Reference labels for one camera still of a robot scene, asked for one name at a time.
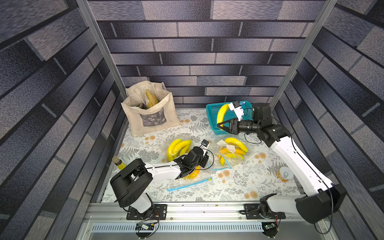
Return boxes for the clear zip-top bag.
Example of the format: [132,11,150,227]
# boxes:
[161,135,197,163]
[166,136,250,193]

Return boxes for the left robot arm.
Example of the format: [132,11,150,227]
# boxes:
[110,147,209,217]

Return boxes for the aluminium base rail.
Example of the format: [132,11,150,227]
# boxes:
[77,202,339,240]

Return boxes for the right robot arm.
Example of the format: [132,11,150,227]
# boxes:
[216,101,347,224]

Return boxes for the beige canvas tote bag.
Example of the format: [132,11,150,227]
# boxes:
[122,81,180,137]

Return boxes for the white round cap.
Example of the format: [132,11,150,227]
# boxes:
[279,166,295,182]

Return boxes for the yellow banana bunch left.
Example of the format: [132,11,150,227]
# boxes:
[167,139,193,162]

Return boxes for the yellow item in tote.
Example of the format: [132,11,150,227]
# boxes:
[145,90,159,109]

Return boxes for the large yellow banana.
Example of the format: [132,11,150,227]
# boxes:
[217,104,230,124]

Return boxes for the small yellow glass bottle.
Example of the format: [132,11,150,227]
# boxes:
[112,156,126,170]

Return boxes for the bananas in right bag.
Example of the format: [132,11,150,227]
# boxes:
[217,137,249,168]

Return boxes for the teal plastic basket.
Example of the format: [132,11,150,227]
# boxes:
[206,101,262,136]

